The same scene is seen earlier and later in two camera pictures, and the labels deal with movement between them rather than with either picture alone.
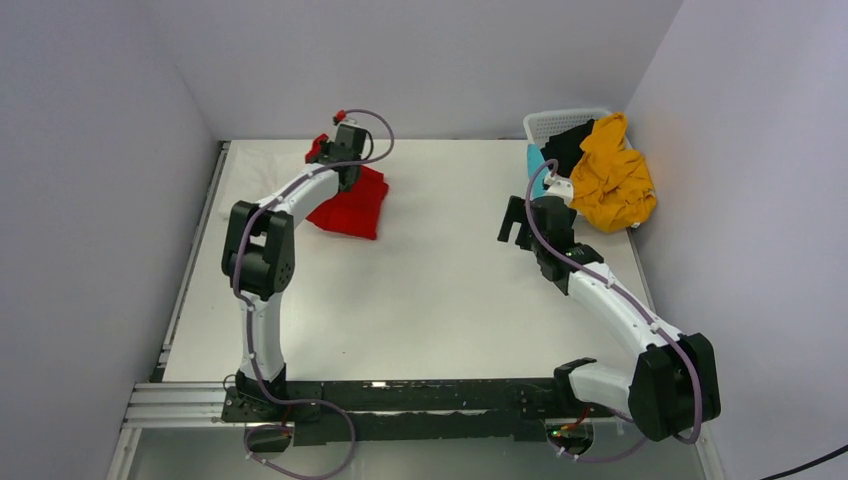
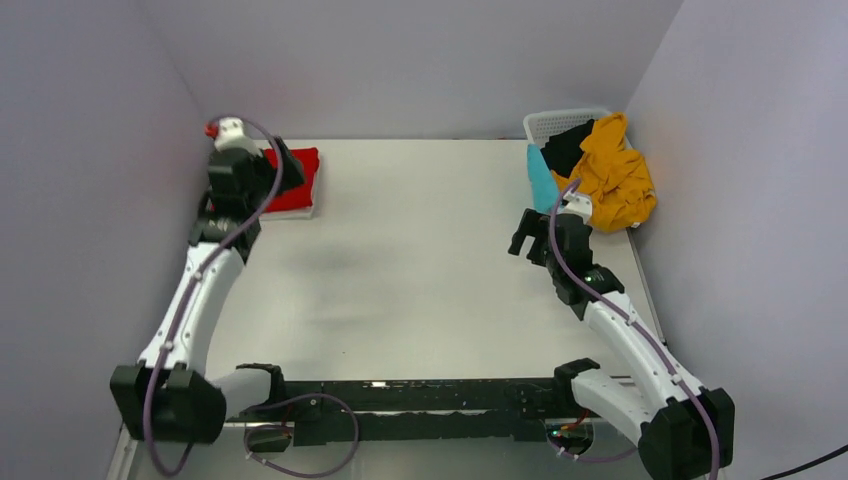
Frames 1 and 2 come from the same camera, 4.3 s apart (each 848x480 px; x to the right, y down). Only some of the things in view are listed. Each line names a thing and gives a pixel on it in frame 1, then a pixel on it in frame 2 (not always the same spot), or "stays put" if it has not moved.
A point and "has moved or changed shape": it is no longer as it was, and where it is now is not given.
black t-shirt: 566,149 stays put
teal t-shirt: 535,159 stays put
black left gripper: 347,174 -> 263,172
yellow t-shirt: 611,187 stays put
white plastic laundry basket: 542,125 stays put
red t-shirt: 356,211 has moved or changed shape
